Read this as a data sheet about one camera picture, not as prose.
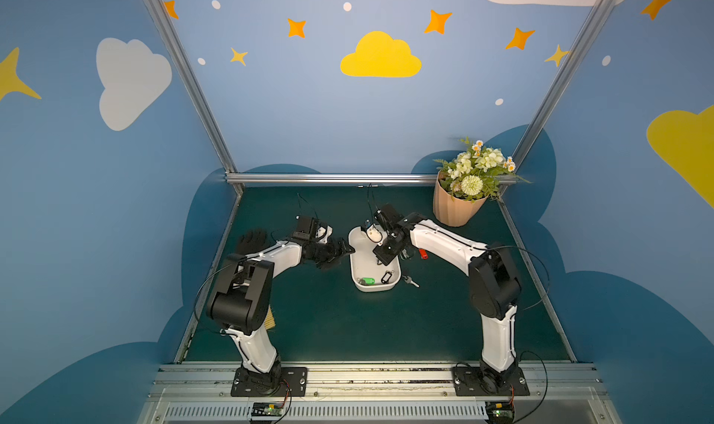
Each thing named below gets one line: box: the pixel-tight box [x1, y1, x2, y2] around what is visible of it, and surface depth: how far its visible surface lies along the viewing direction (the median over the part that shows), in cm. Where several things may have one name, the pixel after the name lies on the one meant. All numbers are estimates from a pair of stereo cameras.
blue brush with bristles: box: [264, 304, 277, 331], surface depth 86 cm
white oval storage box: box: [347, 225, 402, 292], surface depth 97 cm
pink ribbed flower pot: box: [433, 170, 489, 227], surface depth 101 cm
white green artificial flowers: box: [433, 136, 532, 201], surface depth 90 cm
